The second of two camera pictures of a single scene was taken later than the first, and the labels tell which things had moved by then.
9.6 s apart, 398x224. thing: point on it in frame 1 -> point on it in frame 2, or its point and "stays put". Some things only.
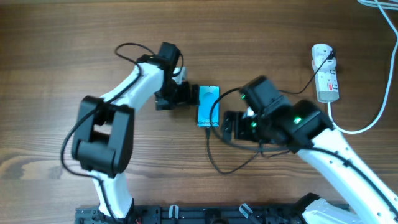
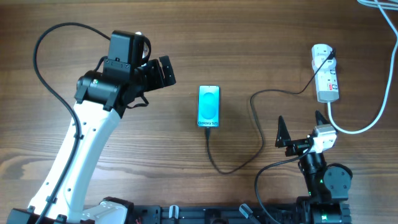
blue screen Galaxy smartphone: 206,96 stays put
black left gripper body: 176,94 -> 150,78
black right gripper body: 248,127 -> 297,147
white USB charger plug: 319,52 stays put
